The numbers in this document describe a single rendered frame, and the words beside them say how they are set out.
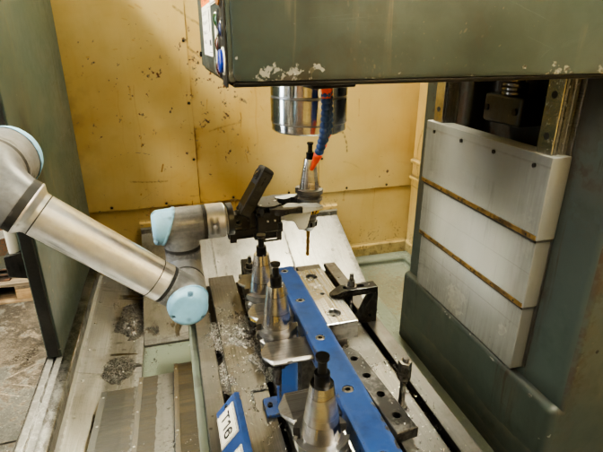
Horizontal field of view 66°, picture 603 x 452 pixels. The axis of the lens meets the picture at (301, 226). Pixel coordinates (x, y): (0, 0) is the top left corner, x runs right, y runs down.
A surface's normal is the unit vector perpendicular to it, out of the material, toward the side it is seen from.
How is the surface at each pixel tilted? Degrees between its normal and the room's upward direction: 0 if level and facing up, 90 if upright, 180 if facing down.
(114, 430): 8
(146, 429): 8
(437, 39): 90
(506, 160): 92
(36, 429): 0
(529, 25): 90
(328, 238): 24
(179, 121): 90
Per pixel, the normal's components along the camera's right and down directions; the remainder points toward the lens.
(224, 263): 0.09, -0.69
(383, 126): 0.27, 0.36
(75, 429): 0.29, -0.92
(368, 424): 0.00, -0.93
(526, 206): -0.97, 0.09
